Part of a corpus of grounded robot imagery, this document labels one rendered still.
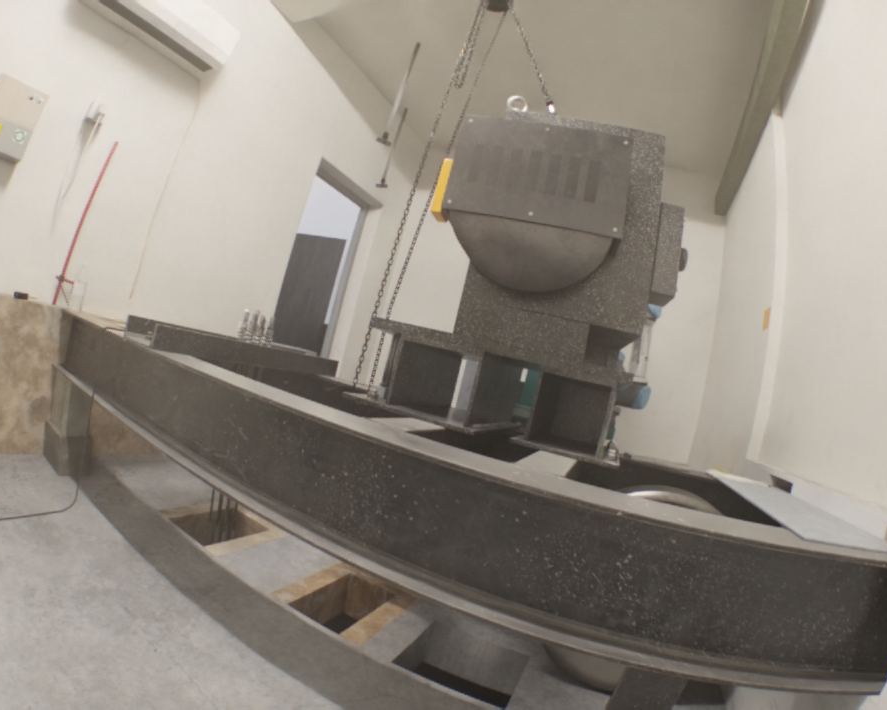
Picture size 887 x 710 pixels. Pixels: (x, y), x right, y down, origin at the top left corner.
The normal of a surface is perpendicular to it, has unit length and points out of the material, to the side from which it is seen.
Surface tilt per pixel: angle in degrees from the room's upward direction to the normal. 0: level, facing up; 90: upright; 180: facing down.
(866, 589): 90
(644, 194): 90
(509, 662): 90
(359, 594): 90
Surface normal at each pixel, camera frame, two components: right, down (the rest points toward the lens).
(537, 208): -0.24, -0.09
